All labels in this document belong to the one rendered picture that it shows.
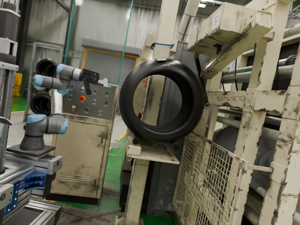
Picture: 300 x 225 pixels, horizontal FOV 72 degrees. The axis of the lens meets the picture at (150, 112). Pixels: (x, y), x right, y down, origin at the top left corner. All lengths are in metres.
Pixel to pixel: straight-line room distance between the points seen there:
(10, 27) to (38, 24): 11.59
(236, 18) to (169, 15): 0.70
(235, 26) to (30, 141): 1.45
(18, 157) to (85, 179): 0.83
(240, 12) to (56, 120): 1.34
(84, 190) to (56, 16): 11.07
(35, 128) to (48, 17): 11.45
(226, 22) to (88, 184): 1.88
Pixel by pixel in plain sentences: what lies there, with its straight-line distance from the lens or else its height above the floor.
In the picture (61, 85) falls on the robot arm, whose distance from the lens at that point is 1.50.
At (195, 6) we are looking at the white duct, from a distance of 2.30.
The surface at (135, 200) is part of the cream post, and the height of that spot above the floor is 0.30.
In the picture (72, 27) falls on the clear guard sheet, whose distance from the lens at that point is 2.24.
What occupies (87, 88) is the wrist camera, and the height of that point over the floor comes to 1.19.
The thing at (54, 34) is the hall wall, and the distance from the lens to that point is 12.44.
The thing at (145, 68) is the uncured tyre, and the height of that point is 1.38.
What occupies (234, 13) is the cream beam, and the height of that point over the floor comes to 1.73.
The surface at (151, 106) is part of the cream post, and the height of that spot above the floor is 1.13.
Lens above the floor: 1.21
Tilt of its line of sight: 4 degrees down
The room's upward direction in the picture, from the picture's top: 10 degrees clockwise
